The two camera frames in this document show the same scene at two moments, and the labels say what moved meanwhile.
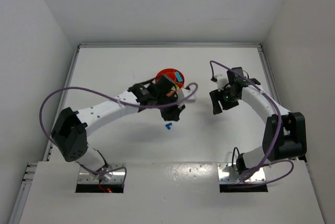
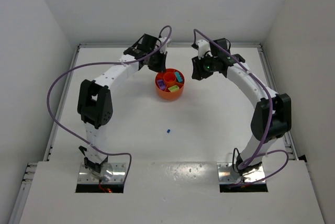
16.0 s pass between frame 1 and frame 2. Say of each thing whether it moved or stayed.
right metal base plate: stayed
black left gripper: moved
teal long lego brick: stayed
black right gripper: moved
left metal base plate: stayed
